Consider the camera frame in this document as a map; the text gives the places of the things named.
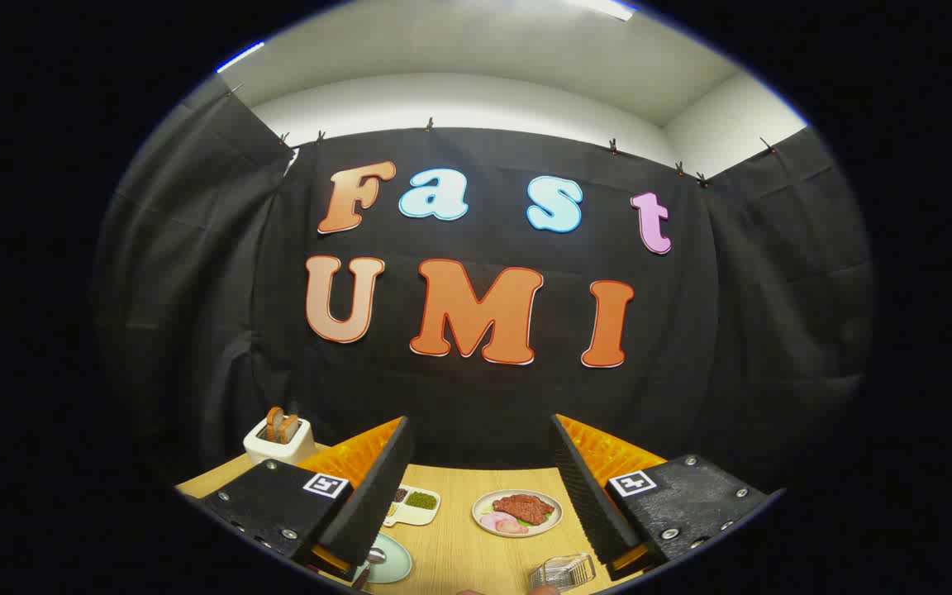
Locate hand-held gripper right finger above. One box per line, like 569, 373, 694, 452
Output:
550, 413, 784, 582

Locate pink ham slices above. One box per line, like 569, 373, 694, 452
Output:
480, 512, 528, 536

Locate white oval plate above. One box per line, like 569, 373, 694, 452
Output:
472, 489, 564, 539

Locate ceiling light strip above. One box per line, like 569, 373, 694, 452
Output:
567, 0, 638, 21
216, 41, 266, 74

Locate white toaster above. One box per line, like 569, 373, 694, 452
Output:
243, 417, 317, 466

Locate pale green round plate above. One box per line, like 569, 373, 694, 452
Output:
352, 531, 414, 585

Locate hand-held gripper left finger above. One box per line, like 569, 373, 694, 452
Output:
183, 416, 415, 579

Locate clear wire rack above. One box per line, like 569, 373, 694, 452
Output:
528, 554, 597, 593

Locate white divided tray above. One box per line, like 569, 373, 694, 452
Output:
383, 485, 442, 528

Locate brown cooked steak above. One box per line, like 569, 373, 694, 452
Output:
492, 493, 555, 526

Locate row of small cloth clips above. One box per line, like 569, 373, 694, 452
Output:
226, 83, 777, 188

